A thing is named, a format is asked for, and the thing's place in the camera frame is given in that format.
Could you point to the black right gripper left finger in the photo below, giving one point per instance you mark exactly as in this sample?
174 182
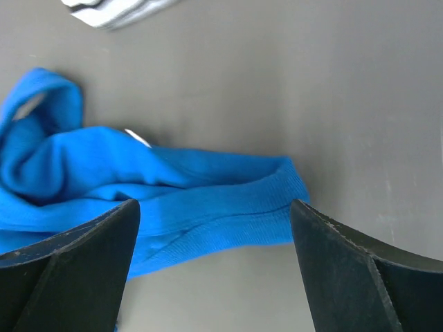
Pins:
73 281

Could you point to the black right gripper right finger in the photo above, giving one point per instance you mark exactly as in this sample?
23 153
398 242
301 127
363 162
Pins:
354 282

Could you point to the blue tank top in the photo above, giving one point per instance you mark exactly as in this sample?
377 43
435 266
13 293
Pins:
57 174

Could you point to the black white striped tank top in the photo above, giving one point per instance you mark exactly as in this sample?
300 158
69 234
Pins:
115 14

